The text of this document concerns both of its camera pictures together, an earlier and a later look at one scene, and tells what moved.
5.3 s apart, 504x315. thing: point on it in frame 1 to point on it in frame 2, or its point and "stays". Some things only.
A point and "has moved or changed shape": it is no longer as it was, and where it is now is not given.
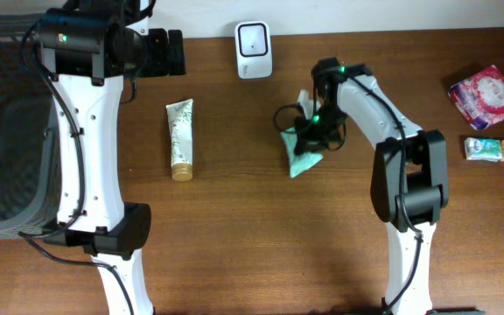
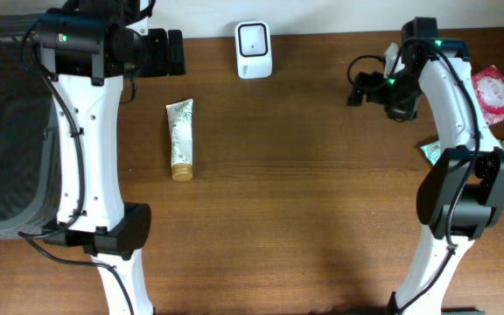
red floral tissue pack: x=486 y=98 stays
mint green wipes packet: x=298 y=163 has moved or changed shape
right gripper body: x=322 y=124 to x=396 y=97
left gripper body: x=159 y=58 stays
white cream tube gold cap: x=181 y=121 stays
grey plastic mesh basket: x=14 y=162 stays
